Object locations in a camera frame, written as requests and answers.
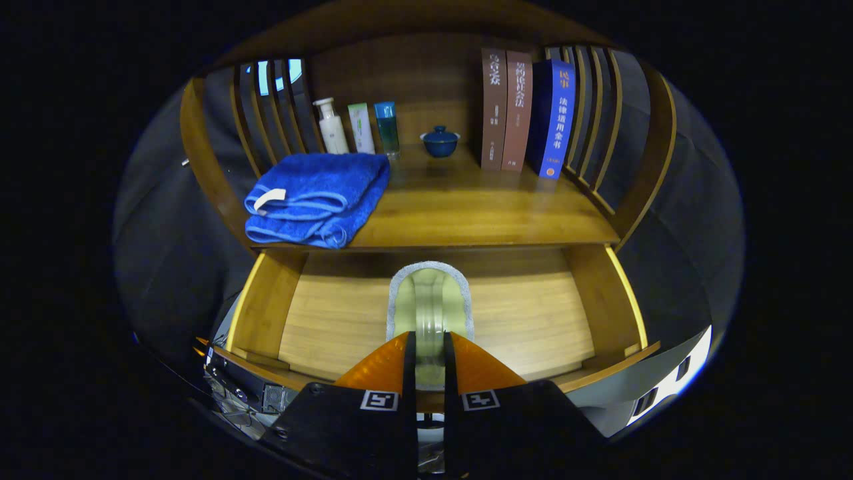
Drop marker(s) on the dark blue lidded teacup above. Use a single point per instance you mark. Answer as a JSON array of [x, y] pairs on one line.
[[440, 143]]

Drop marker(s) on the folded blue towel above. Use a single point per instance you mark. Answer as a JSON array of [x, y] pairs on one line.
[[320, 193]]

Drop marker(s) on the teal bottle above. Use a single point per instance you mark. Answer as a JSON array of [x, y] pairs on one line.
[[386, 130]]

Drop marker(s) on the wooden countertop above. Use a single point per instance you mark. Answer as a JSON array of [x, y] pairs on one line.
[[466, 206]]

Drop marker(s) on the white pump bottle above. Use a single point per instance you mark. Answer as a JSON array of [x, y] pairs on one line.
[[331, 130]]

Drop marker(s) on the wooden cabinet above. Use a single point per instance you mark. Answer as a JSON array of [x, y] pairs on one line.
[[426, 80]]

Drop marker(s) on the reddish brown book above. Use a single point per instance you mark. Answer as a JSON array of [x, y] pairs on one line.
[[516, 106]]

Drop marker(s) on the green and white tube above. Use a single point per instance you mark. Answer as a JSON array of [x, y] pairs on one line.
[[360, 130]]

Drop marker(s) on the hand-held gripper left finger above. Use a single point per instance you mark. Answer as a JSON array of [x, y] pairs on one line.
[[410, 380]]

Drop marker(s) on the dark brown book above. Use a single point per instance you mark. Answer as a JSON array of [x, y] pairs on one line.
[[493, 106]]

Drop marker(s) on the black backdrop cloth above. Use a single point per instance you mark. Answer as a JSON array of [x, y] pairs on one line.
[[693, 220]]

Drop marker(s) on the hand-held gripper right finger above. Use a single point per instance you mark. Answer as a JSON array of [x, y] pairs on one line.
[[450, 380]]

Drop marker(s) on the blue book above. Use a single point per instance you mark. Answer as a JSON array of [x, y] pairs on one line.
[[558, 120]]

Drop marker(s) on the wooden drawer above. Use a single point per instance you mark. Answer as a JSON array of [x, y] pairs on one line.
[[333, 320]]

